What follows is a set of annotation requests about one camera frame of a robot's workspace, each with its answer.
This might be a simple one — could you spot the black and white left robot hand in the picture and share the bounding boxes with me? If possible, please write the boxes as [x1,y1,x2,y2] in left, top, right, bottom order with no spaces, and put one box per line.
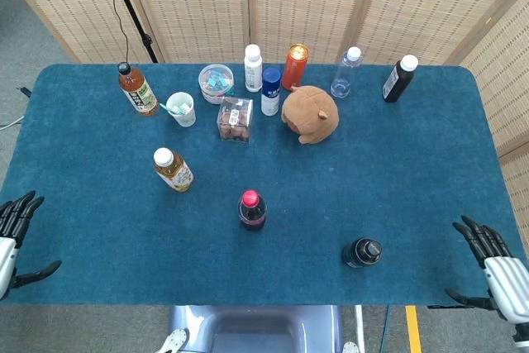
[0,190,63,301]

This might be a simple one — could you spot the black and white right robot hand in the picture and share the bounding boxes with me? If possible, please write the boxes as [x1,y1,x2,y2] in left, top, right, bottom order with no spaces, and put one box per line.
[444,215,529,337]

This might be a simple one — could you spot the black short bottle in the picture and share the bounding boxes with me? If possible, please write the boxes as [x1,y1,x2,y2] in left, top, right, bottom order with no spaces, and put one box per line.
[341,236,383,270]

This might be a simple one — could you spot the white cap yellow juice bottle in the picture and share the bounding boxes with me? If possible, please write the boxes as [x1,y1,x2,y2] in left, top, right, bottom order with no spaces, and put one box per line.
[153,147,194,193]

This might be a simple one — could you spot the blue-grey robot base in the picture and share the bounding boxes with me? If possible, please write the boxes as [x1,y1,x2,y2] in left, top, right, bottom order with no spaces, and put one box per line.
[155,304,365,353]

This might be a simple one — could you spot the orange can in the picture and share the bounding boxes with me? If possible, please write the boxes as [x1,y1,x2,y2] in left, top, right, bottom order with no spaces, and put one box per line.
[281,43,310,92]

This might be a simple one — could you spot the yellow floor tape strip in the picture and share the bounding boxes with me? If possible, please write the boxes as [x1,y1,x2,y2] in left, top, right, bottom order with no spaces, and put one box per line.
[405,305,423,353]

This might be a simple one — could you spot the white table leg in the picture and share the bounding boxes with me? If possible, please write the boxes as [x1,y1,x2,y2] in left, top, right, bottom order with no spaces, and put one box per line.
[354,305,365,348]

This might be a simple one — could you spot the blue table cloth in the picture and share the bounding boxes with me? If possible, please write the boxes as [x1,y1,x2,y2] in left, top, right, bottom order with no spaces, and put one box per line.
[0,63,512,308]

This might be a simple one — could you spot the black cap green label tea bottle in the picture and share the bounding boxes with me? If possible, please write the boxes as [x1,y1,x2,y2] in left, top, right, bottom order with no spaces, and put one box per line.
[117,62,160,117]

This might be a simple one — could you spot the dark bottle with white cap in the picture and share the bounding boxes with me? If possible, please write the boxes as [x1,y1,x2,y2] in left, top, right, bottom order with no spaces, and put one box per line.
[382,54,419,103]

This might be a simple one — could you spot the white paper cup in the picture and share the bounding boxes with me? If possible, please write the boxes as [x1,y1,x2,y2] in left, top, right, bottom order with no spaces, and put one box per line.
[165,92,197,128]

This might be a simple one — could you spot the red cap cola bottle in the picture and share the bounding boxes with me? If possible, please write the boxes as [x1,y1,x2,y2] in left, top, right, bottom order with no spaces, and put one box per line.
[237,189,268,232]

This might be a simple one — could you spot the brown capybara plush toy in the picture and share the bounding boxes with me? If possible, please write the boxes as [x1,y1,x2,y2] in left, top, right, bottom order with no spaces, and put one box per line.
[281,85,340,145]

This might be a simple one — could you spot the empty clear water bottle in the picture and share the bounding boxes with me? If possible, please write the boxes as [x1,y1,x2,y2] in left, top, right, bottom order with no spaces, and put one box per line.
[330,46,363,99]

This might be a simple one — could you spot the clear box of chocolate cookies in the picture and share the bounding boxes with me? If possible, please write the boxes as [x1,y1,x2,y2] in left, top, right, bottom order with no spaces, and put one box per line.
[217,96,254,145]

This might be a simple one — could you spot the round clear plastic candy tub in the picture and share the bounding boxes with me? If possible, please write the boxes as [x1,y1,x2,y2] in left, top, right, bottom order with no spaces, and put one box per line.
[198,63,235,105]

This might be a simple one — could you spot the white bottle with blue cap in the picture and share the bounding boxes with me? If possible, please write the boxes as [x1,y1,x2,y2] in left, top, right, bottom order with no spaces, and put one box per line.
[260,66,283,117]

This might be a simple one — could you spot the thin black hanging cable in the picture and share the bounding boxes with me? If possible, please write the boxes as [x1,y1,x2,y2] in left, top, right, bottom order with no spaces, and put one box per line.
[94,0,130,65]

